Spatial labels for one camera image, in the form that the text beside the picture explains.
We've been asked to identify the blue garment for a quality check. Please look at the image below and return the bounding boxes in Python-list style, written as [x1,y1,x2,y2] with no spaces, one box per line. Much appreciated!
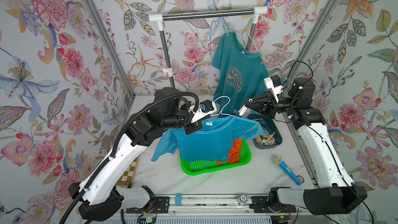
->
[151,116,264,162]

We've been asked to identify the teal embroidered t-shirt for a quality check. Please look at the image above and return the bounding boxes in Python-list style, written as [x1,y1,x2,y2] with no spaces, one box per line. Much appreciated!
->
[211,33,269,115]

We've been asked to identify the light blue wire hanger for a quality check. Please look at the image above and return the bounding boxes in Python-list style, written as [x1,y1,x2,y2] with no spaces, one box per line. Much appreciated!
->
[211,95,232,117]

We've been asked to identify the orange garment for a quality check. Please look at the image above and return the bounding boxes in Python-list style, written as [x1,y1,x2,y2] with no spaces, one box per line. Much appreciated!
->
[227,139,243,164]

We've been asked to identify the mint green wire hanger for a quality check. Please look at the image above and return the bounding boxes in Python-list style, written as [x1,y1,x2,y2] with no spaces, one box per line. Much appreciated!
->
[246,14,260,52]

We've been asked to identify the mint green clothespin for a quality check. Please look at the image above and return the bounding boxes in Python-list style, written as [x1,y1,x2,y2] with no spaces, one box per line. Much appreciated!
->
[223,24,230,36]

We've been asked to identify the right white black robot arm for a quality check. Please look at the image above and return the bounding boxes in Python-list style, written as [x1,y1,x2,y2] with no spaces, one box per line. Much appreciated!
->
[239,75,368,217]

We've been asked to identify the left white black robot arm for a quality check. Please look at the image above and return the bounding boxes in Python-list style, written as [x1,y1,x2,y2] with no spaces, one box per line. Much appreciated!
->
[60,87,201,224]

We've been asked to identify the dark teal clothespin bin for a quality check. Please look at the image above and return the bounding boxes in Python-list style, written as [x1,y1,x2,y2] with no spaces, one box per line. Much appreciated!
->
[247,114,283,149]

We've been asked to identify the bright green plastic tray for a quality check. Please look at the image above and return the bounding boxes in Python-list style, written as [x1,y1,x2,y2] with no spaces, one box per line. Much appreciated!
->
[180,140,251,176]

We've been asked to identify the blue toy microphone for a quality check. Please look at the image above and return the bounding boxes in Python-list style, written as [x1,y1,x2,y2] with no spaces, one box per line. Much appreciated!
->
[271,154,302,185]

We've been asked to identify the wooden chessboard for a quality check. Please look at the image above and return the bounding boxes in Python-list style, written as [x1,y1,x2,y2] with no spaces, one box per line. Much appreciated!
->
[116,157,139,188]

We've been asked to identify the metal clothes rack white joints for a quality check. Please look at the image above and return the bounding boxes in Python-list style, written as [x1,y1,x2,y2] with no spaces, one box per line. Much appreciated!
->
[149,6,272,88]

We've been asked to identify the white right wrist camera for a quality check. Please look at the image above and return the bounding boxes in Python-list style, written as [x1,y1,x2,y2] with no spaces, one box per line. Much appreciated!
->
[264,75,283,103]

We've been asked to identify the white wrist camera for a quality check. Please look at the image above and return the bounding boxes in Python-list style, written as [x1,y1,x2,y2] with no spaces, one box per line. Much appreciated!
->
[264,75,283,103]
[189,100,217,123]

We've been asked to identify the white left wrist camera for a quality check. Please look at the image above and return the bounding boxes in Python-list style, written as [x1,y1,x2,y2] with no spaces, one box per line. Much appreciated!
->
[189,100,217,123]

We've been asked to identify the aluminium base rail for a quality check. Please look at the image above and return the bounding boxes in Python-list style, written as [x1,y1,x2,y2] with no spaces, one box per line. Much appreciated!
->
[114,193,318,224]

